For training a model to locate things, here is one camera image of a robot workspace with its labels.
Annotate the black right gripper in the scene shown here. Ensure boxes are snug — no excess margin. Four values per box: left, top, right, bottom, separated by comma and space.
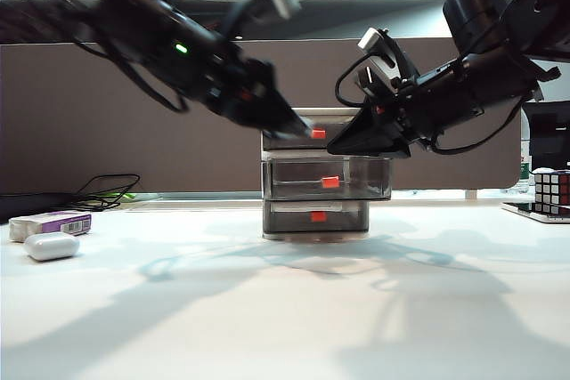
326, 58, 485, 159

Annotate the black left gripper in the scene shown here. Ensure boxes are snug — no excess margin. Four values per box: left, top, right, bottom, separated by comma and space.
194, 55, 314, 141

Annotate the clear plastic bottle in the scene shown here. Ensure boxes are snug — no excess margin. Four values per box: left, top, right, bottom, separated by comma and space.
518, 148, 533, 197

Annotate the white flat tray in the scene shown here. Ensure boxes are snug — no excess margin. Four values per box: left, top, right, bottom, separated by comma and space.
500, 200, 570, 225

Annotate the black monitor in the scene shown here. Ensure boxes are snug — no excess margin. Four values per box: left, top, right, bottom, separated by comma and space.
522, 101, 570, 172

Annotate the rubiks cube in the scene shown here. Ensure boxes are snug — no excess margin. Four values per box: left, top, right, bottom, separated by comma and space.
533, 167, 570, 214

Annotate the brown desk partition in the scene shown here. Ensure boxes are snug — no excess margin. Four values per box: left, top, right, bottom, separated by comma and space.
0, 38, 523, 197

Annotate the purple white tissue pack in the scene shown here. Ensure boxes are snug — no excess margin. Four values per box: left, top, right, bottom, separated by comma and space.
8, 211, 94, 244

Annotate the white earbuds case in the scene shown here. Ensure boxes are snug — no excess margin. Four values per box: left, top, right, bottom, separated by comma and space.
23, 232, 81, 263

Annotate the white drawer cabinet frame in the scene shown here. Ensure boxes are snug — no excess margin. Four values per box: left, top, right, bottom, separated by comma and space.
261, 107, 371, 239

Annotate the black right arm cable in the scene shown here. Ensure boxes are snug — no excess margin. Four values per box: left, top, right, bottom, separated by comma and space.
333, 61, 371, 109

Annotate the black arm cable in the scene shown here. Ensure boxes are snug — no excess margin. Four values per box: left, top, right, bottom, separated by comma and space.
73, 39, 191, 115
333, 61, 371, 109

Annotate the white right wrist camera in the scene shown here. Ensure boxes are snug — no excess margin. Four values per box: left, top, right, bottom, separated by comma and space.
357, 27, 403, 88

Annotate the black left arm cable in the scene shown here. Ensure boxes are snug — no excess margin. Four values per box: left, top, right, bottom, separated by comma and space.
73, 39, 191, 115

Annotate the black tangled cable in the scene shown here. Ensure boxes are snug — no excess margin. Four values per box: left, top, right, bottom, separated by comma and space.
72, 174, 142, 213

